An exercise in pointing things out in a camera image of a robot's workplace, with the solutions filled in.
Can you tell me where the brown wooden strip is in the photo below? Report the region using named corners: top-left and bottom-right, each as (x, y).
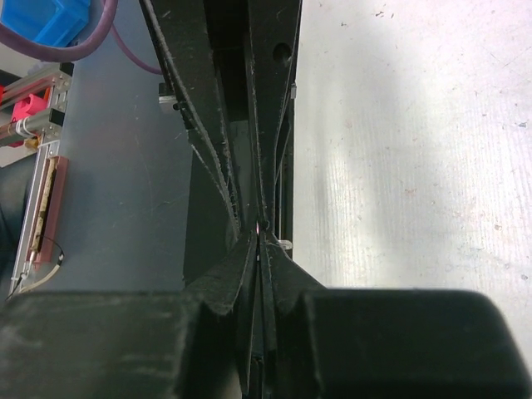
top-left (28, 156), bottom-right (69, 269)

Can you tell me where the blue plastic bin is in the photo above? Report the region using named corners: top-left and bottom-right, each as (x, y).
top-left (1, 0), bottom-right (91, 47)

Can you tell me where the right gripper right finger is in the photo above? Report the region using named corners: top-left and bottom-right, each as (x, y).
top-left (259, 236), bottom-right (531, 398)

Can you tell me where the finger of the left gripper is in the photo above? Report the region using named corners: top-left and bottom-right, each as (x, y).
top-left (247, 1), bottom-right (302, 229)
top-left (140, 1), bottom-right (249, 233)

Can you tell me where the red plastic part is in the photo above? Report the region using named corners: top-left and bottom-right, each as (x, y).
top-left (11, 94), bottom-right (47, 122)

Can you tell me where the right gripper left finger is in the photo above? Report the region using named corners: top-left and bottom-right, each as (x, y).
top-left (1, 231), bottom-right (257, 398)

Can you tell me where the black tag key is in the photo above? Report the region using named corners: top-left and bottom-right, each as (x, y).
top-left (256, 222), bottom-right (267, 265)

